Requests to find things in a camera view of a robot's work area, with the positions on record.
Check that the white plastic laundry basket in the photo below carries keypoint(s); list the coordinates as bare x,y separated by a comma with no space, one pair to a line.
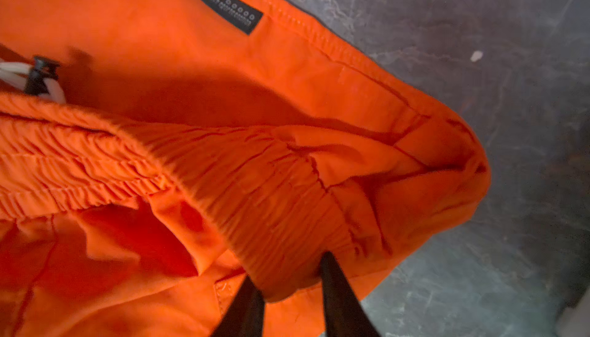
574,320

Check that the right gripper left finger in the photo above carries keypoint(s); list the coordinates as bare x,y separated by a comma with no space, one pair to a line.
245,316

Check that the orange shorts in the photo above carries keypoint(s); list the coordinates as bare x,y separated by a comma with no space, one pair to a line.
155,153

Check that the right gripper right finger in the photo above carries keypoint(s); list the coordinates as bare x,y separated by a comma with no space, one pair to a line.
343,314

